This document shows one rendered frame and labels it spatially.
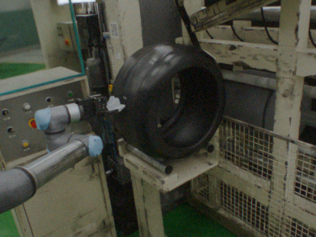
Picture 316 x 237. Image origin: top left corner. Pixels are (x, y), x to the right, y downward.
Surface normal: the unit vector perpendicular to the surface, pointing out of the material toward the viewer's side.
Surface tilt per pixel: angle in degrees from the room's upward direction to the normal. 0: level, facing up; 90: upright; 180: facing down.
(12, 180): 46
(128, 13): 90
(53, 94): 90
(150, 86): 63
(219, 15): 90
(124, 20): 90
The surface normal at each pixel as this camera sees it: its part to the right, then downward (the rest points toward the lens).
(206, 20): -0.80, 0.30
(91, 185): 0.60, 0.26
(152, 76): -0.04, -0.17
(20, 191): 0.81, -0.01
